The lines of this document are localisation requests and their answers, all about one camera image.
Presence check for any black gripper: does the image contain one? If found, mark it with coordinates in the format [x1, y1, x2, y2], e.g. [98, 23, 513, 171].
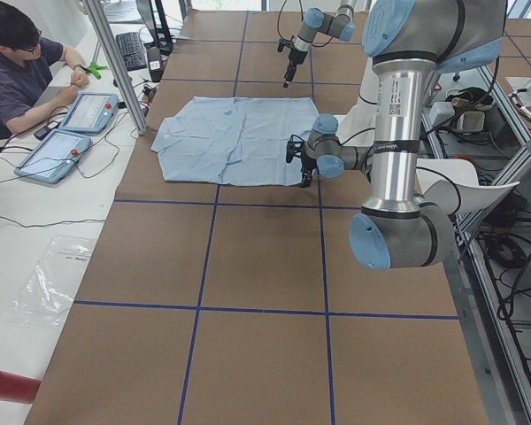
[277, 38, 309, 89]
[286, 136, 317, 188]

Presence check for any light blue button-up shirt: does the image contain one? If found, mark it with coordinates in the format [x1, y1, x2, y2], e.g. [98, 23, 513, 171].
[151, 97, 319, 186]

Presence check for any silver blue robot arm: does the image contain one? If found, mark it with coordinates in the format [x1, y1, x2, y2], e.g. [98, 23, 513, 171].
[286, 1, 507, 270]
[277, 1, 357, 89]

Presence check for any black computer keyboard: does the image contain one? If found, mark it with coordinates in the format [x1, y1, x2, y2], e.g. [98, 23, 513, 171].
[115, 32, 147, 71]

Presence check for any green plastic clamp tool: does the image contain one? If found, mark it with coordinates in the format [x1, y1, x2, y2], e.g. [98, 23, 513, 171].
[86, 62, 109, 80]

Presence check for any blue teach pendant tablet upper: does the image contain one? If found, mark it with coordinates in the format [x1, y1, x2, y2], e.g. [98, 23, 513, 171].
[58, 92, 119, 135]

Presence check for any blue teach pendant tablet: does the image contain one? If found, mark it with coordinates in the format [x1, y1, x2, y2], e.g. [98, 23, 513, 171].
[58, 92, 119, 135]
[14, 129, 91, 184]

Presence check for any blue teach pendant tablet lower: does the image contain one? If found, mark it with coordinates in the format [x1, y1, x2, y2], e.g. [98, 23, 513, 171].
[14, 129, 91, 184]

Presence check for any seated person dark shirt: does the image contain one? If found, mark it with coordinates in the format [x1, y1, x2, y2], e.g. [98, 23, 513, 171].
[0, 1, 89, 139]

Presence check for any clear plastic zip bag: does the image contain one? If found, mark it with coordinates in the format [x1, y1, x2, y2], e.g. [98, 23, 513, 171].
[5, 236, 97, 329]

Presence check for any red cylinder object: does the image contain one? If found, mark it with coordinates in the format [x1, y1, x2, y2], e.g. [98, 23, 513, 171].
[0, 370, 42, 404]

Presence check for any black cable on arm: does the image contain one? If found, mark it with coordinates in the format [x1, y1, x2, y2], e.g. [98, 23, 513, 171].
[287, 127, 377, 151]
[276, 0, 337, 45]

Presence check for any grey aluminium frame post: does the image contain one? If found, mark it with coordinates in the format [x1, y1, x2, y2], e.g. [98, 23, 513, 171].
[83, 0, 149, 135]

